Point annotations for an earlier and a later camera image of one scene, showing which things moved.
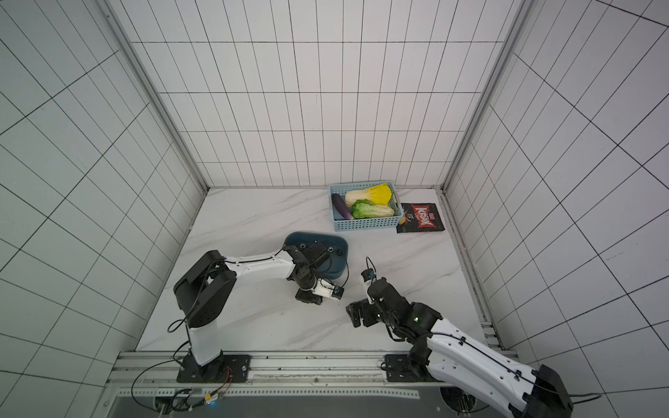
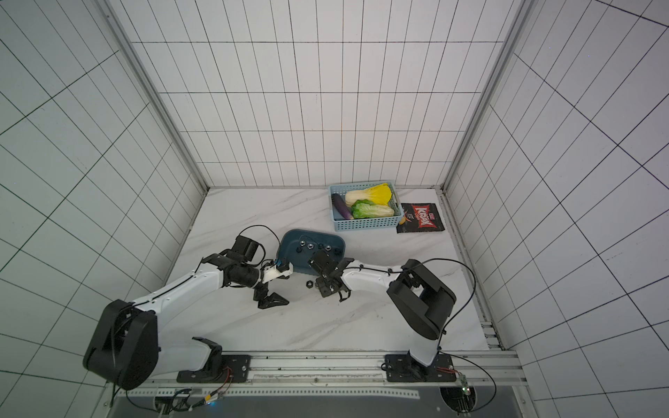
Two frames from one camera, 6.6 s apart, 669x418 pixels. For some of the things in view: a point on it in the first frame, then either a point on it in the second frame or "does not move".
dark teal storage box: [336, 248] does not move
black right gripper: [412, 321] to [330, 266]
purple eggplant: [341, 206] does not move
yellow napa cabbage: [380, 194] does not move
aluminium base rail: [146, 385] does not move
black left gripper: [308, 298] to [268, 301]
